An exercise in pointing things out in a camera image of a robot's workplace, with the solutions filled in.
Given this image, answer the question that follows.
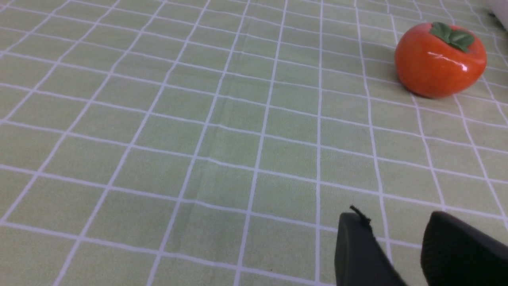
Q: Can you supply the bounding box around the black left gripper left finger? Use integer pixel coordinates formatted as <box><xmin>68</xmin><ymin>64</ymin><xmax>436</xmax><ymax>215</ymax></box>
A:
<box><xmin>335</xmin><ymin>206</ymin><xmax>406</xmax><ymax>286</ymax></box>

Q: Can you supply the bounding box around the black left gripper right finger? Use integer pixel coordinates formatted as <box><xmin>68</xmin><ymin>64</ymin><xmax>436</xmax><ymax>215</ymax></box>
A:
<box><xmin>421</xmin><ymin>211</ymin><xmax>508</xmax><ymax>286</ymax></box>

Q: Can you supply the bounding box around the orange persimmon toy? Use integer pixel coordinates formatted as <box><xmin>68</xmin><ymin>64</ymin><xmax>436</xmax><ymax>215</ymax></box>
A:
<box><xmin>394</xmin><ymin>21</ymin><xmax>487</xmax><ymax>99</ymax></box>

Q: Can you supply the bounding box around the green checkered tablecloth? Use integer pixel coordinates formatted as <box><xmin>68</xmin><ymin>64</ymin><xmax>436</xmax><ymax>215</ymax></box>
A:
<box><xmin>0</xmin><ymin>0</ymin><xmax>507</xmax><ymax>286</ymax></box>

